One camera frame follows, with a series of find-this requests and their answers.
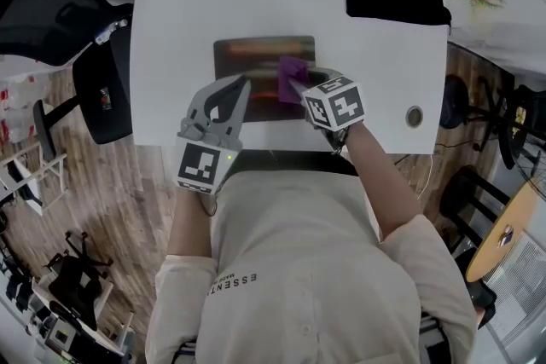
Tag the person's beige shirt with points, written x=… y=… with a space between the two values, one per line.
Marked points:
x=307 y=268

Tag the purple cloth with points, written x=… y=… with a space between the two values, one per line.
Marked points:
x=290 y=72

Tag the black mesh office chair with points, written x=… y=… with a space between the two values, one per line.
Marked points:
x=51 y=13

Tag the small item on round table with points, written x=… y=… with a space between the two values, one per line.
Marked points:
x=507 y=236

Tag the window blinds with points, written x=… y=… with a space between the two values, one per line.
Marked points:
x=520 y=294

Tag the black swivel chair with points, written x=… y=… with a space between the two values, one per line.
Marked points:
x=77 y=285

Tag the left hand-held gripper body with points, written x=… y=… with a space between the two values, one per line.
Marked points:
x=200 y=166

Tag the person's left forearm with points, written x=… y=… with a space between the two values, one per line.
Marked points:
x=187 y=226

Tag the round wooden table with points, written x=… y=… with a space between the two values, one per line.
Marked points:
x=503 y=255

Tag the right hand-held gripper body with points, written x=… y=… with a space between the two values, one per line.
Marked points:
x=341 y=106

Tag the white folding table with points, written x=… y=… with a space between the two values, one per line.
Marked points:
x=21 y=177

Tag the small black red-label item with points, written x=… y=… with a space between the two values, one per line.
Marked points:
x=105 y=98

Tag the person's right forearm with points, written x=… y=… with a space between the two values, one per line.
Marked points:
x=384 y=183

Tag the black metal chair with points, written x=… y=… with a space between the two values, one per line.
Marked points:
x=469 y=192

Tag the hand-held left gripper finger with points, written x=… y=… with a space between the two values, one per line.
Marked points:
x=202 y=98
x=241 y=111

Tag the brown rectangular tray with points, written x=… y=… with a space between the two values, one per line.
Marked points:
x=256 y=55

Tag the clear plastic water bottle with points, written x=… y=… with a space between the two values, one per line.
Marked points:
x=108 y=32

